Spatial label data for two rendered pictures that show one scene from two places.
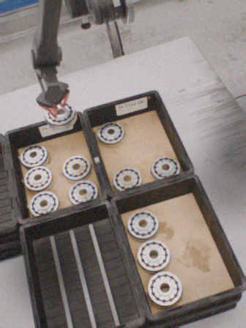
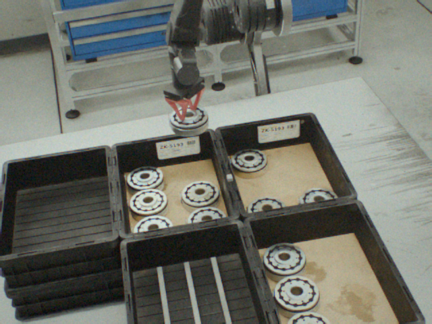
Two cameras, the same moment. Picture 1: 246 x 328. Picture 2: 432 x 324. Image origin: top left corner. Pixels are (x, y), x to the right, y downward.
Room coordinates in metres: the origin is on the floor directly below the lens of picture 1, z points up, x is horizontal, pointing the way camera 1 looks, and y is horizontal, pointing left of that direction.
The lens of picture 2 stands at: (-0.59, 0.08, 2.07)
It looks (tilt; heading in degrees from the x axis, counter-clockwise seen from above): 38 degrees down; 1
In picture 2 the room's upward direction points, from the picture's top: 5 degrees counter-clockwise
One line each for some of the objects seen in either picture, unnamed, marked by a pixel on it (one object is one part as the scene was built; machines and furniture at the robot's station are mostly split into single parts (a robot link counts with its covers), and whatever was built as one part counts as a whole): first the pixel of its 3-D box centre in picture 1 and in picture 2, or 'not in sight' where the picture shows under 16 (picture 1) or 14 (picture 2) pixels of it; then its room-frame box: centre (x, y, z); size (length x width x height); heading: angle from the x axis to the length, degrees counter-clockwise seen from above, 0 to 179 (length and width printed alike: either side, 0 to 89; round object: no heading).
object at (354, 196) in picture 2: (135, 140); (281, 163); (0.87, -0.05, 0.92); 0.40 x 0.30 x 0.02; 8
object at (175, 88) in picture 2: (50, 88); (183, 77); (0.95, 0.19, 1.16); 0.10 x 0.07 x 0.07; 143
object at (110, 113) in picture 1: (136, 148); (281, 177); (0.87, -0.05, 0.87); 0.40 x 0.30 x 0.11; 8
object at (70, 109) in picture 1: (60, 113); (189, 117); (0.95, 0.18, 1.04); 0.10 x 0.10 x 0.01
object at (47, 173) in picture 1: (38, 178); (148, 202); (0.82, 0.31, 0.86); 0.10 x 0.10 x 0.01
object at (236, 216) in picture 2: (53, 164); (171, 181); (0.83, 0.24, 0.92); 0.40 x 0.30 x 0.02; 8
